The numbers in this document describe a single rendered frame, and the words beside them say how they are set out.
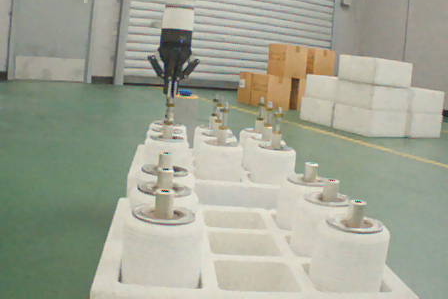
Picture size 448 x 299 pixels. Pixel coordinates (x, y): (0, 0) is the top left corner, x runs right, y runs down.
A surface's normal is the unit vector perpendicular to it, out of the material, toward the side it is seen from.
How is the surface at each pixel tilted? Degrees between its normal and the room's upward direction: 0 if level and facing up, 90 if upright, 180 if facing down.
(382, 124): 90
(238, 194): 90
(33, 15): 90
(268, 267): 90
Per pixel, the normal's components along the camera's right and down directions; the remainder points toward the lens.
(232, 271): 0.10, 0.14
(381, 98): 0.48, 0.15
